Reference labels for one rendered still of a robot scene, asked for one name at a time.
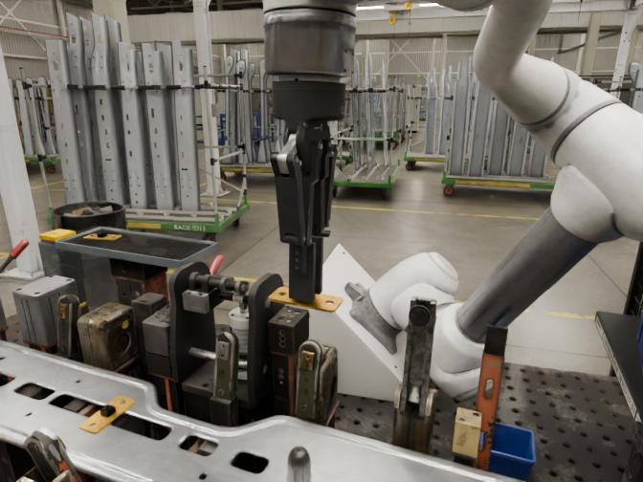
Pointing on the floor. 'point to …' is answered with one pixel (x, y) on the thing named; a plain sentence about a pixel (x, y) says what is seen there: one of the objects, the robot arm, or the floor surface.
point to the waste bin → (96, 270)
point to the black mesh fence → (634, 292)
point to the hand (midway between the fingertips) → (305, 267)
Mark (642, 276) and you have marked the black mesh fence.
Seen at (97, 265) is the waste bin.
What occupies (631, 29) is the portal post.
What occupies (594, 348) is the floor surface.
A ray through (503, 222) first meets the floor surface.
